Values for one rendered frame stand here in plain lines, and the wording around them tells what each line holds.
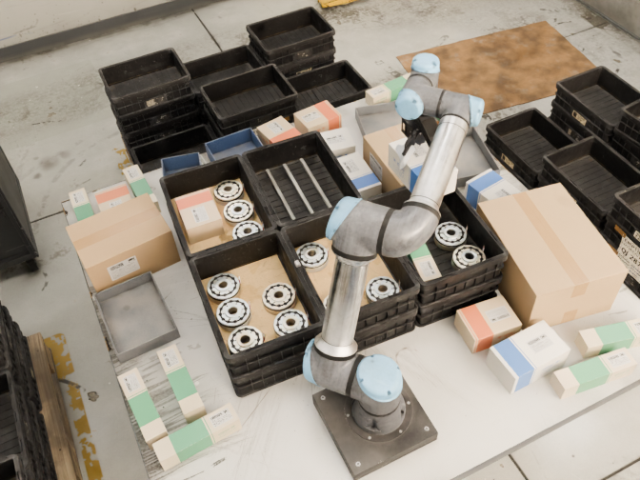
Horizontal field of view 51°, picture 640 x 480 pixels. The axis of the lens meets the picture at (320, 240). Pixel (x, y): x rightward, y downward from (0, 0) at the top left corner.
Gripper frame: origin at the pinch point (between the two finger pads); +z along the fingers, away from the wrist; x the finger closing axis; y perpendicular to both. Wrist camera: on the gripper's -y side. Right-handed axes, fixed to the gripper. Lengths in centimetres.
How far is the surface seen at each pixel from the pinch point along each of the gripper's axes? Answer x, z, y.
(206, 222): 64, 20, 28
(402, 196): 1.1, 21.0, 8.2
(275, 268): 49, 28, 6
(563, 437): -35, 111, -59
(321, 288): 39.8, 28.0, -8.6
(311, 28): -45, 61, 181
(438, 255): 0.7, 28.1, -14.6
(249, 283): 59, 28, 4
